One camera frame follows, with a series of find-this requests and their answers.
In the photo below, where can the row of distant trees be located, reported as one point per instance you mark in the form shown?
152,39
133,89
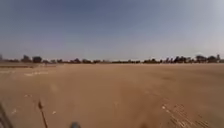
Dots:
180,60

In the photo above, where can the robot's own part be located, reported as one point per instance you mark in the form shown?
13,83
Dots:
75,125

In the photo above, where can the brown sandy ground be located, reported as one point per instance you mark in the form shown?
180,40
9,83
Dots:
113,93

